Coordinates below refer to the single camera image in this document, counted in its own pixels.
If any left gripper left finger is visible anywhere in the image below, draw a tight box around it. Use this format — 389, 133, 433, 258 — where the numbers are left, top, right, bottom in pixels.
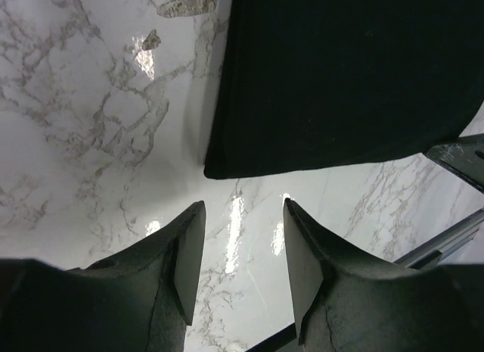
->
1, 201, 206, 351

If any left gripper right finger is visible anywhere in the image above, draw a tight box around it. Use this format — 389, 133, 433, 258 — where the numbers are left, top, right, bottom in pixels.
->
284, 199, 483, 351

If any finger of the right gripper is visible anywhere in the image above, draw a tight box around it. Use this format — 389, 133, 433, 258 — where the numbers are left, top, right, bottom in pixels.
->
425, 134, 484, 193

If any black t shirt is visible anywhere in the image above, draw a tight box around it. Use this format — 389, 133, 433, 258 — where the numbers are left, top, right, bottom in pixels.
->
204, 0, 483, 179

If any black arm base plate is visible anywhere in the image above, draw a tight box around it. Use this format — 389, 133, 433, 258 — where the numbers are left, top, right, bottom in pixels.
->
247, 323, 301, 352

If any aluminium table edge rail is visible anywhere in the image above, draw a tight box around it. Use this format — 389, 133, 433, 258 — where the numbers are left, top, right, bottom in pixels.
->
394, 209, 483, 270

